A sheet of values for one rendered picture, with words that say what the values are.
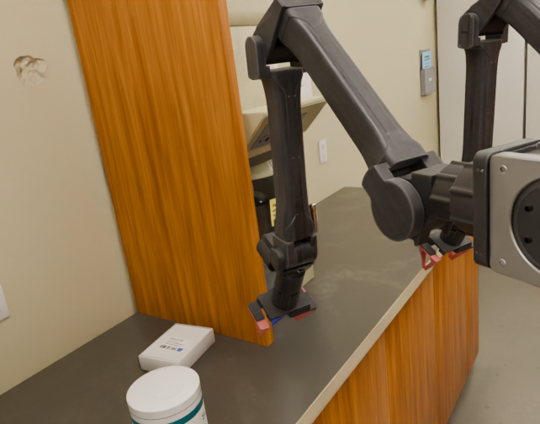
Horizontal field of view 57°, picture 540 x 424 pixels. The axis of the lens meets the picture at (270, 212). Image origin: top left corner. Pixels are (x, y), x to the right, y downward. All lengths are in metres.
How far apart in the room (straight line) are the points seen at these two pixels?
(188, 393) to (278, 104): 0.52
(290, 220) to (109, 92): 0.67
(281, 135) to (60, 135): 0.73
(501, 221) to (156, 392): 0.66
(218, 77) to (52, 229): 0.62
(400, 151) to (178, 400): 0.56
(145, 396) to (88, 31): 0.90
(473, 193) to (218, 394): 0.79
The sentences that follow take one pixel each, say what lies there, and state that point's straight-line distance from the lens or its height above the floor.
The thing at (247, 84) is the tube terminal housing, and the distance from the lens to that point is 1.30.
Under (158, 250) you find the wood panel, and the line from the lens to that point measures 1.41.
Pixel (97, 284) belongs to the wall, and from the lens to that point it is 1.53.
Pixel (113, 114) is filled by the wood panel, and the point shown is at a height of 1.54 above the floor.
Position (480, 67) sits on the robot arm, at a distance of 1.18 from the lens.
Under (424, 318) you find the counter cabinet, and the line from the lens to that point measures 1.82.
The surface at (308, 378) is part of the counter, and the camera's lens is 1.16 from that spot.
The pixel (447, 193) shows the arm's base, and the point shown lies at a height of 1.46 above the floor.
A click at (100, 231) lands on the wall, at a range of 1.51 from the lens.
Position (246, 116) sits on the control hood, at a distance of 1.18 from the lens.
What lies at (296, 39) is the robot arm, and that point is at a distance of 0.78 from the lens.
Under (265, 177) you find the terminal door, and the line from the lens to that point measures 1.33.
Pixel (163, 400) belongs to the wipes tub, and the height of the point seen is 1.09.
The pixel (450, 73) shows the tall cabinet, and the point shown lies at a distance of 4.20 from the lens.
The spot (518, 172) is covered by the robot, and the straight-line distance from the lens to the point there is 0.50.
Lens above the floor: 1.62
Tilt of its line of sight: 17 degrees down
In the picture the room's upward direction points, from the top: 8 degrees counter-clockwise
